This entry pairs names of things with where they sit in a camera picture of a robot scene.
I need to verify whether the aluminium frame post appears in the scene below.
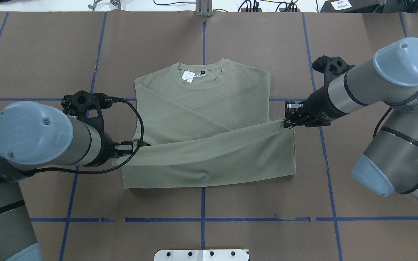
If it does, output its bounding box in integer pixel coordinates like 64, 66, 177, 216
195, 0, 213, 17

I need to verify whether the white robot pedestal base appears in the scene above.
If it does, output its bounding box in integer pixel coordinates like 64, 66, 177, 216
154, 249, 250, 261

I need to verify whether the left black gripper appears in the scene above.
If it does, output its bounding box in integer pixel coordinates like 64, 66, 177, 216
97, 134, 116, 165

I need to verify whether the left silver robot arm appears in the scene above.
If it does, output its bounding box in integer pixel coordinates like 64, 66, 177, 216
0, 99, 115, 261

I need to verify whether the white paper hang tag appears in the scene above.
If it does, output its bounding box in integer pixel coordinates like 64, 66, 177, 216
181, 70, 196, 83

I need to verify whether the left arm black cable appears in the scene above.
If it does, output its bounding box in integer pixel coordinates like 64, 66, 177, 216
31, 97, 145, 175

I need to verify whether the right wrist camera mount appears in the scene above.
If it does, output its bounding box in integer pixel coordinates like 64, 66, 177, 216
312, 55, 355, 86

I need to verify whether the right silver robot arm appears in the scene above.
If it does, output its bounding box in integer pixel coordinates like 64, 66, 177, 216
284, 37, 418, 204

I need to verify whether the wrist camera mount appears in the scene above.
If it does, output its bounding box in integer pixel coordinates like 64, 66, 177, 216
61, 91, 112, 134
312, 55, 355, 86

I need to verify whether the olive green long-sleeve shirt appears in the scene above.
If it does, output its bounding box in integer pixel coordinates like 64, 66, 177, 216
121, 58, 296, 189

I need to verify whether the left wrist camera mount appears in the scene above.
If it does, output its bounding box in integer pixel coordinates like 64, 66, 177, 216
61, 91, 112, 134

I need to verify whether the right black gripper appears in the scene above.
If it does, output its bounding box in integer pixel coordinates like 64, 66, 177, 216
296, 99, 331, 127

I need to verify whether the black monitor box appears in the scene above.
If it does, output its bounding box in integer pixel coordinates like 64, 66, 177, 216
319, 0, 387, 13

